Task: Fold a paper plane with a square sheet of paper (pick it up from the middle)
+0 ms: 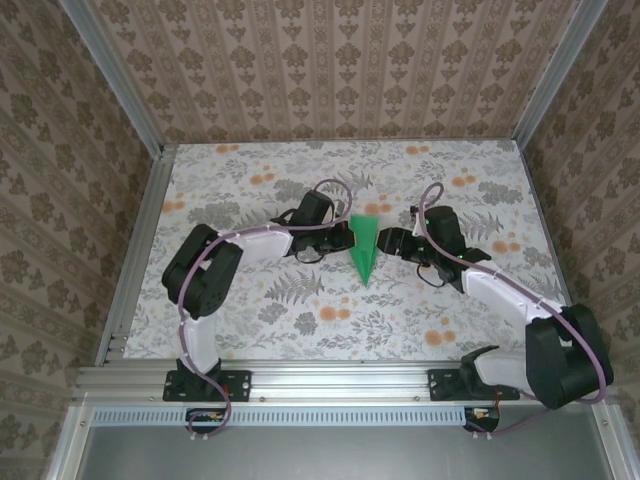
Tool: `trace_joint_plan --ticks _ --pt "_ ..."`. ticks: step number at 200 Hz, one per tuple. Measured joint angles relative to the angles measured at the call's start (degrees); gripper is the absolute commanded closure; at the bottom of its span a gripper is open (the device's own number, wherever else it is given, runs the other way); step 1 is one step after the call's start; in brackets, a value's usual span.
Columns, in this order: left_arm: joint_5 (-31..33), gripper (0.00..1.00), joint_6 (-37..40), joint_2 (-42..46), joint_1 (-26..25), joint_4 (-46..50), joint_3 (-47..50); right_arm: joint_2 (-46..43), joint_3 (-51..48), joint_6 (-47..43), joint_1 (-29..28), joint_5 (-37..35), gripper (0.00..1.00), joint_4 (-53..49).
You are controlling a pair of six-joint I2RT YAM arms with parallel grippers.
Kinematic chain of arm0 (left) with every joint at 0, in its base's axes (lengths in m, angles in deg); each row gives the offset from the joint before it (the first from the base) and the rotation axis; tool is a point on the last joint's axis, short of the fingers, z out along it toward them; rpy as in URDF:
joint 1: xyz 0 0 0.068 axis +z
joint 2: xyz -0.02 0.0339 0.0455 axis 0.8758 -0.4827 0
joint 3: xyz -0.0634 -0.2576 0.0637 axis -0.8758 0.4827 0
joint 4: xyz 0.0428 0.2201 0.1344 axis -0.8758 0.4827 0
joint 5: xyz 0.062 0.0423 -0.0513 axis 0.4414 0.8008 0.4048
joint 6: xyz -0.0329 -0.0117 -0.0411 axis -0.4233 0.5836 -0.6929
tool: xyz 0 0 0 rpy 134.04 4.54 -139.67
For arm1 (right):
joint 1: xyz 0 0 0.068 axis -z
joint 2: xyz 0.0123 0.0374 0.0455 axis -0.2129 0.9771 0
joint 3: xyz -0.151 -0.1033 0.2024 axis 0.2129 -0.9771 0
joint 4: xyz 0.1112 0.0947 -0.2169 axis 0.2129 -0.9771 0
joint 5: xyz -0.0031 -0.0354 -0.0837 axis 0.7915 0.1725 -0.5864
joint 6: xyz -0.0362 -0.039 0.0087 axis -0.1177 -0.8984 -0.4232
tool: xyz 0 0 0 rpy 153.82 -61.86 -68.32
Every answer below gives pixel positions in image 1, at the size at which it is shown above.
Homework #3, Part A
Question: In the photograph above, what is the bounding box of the green paper sheet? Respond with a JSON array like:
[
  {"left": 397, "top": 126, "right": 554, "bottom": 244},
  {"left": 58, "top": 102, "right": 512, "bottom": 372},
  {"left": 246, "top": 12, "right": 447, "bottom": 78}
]
[{"left": 348, "top": 213, "right": 384, "bottom": 289}]

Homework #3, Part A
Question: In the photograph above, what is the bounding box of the floral table cover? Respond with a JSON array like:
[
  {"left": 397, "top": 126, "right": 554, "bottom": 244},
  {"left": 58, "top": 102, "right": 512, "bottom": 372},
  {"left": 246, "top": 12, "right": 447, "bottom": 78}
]
[{"left": 122, "top": 140, "right": 585, "bottom": 362}]

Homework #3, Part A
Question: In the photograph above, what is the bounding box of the black wiring junction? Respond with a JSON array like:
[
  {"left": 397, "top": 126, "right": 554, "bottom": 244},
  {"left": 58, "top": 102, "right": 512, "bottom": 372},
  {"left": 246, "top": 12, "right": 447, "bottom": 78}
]
[
  {"left": 463, "top": 405, "right": 502, "bottom": 434},
  {"left": 185, "top": 407, "right": 227, "bottom": 435}
]

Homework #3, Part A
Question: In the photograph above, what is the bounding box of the grey metal panel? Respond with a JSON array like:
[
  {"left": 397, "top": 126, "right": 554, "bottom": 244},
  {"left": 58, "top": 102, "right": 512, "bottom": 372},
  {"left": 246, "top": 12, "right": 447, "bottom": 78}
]
[{"left": 47, "top": 403, "right": 640, "bottom": 480}]

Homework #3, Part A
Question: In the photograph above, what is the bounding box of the aluminium cross rail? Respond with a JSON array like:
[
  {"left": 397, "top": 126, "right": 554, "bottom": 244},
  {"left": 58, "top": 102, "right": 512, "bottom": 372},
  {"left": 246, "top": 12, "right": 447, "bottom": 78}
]
[{"left": 72, "top": 363, "right": 620, "bottom": 405}]

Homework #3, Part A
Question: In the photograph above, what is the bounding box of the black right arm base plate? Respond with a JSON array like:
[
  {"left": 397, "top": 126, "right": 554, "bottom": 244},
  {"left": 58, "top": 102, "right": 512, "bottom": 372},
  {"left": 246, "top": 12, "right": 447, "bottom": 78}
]
[{"left": 428, "top": 368, "right": 521, "bottom": 403}]

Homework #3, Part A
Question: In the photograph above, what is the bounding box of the aluminium side rail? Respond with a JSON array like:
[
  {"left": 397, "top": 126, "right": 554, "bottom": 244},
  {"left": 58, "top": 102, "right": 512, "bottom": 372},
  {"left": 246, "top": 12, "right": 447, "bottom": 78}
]
[{"left": 94, "top": 143, "right": 177, "bottom": 369}]

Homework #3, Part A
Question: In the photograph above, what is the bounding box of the slotted cable duct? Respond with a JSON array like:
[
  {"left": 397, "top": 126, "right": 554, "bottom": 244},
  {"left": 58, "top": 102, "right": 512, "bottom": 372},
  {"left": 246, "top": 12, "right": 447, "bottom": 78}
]
[{"left": 92, "top": 405, "right": 501, "bottom": 428}]

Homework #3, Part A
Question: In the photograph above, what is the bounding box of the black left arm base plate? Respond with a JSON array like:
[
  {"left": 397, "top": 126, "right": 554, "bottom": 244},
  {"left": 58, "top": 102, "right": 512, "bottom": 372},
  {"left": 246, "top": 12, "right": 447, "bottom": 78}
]
[{"left": 163, "top": 368, "right": 252, "bottom": 403}]

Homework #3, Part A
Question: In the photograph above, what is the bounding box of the aluminium frame post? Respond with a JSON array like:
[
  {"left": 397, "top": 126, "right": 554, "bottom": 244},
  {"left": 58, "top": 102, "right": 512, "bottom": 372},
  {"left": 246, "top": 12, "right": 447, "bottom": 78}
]
[
  {"left": 511, "top": 0, "right": 610, "bottom": 146},
  {"left": 58, "top": 0, "right": 167, "bottom": 157}
]

